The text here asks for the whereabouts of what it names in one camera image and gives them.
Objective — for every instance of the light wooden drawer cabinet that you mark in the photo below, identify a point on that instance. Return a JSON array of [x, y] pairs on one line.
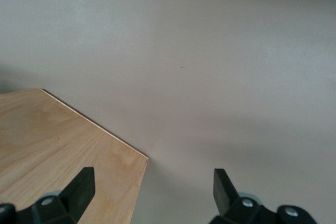
[[52, 134]]

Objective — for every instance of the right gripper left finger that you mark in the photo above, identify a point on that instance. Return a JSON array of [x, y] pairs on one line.
[[78, 195]]

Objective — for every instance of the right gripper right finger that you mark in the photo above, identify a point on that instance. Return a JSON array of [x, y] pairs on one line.
[[225, 195]]

